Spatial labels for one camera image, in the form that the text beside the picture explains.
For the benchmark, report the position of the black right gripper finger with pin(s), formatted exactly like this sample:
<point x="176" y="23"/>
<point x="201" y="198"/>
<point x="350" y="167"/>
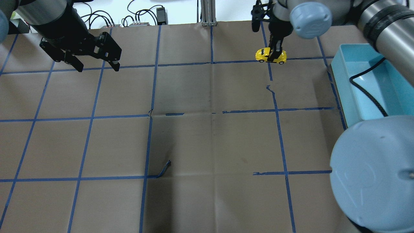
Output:
<point x="275" y="45"/>

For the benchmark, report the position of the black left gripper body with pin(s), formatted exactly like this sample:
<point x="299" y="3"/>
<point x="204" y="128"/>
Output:
<point x="62" y="34"/>

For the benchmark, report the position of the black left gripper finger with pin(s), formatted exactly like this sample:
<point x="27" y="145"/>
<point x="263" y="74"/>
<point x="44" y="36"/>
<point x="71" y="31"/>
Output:
<point x="72" y="60"/>
<point x="109" y="50"/>

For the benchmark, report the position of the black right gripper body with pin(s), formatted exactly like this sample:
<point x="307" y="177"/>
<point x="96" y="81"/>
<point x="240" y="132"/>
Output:
<point x="280" y="30"/>

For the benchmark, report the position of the yellow toy beetle car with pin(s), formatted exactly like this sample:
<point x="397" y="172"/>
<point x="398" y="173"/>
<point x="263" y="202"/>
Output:
<point x="262" y="55"/>

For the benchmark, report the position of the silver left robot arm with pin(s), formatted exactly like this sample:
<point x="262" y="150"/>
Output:
<point x="34" y="12"/>

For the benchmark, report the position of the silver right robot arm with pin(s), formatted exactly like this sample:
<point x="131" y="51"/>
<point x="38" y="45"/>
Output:
<point x="372" y="161"/>

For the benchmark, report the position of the black power adapter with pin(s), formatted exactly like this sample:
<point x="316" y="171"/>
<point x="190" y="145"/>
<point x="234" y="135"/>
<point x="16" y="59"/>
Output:
<point x="162" y="18"/>

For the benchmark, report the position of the light blue plastic bin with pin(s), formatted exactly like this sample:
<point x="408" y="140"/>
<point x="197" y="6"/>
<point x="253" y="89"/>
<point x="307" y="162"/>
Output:
<point x="391" y="90"/>

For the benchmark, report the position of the aluminium frame post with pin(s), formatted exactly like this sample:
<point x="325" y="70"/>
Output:
<point x="208" y="13"/>

